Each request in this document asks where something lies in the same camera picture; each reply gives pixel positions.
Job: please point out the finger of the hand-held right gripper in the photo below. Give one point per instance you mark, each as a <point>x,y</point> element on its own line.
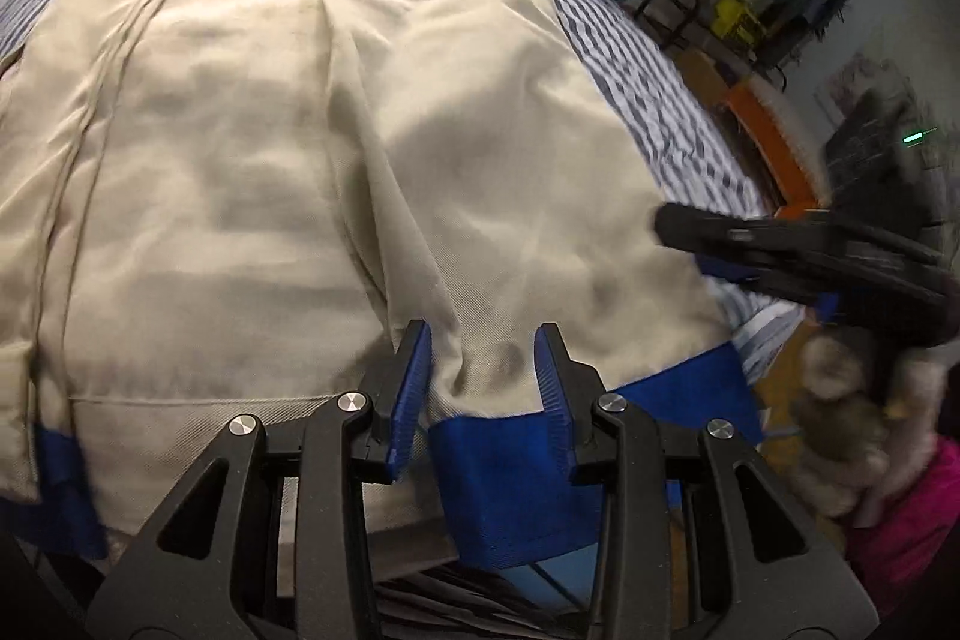
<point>840,291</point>
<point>750,231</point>

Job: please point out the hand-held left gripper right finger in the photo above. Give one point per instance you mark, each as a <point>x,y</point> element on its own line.
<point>551,392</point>

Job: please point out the blue striped blanket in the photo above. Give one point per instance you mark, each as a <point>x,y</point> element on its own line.
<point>637,85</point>

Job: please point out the beige and blue jacket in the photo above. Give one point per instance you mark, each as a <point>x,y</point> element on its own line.
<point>300,123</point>

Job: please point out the wall poster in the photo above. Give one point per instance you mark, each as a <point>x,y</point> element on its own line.
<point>862,85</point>

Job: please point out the orange ottoman with white cover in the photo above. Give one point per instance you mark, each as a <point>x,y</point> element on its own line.
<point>765,138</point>

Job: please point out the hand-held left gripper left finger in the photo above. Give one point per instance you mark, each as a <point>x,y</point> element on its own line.
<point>412,400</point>

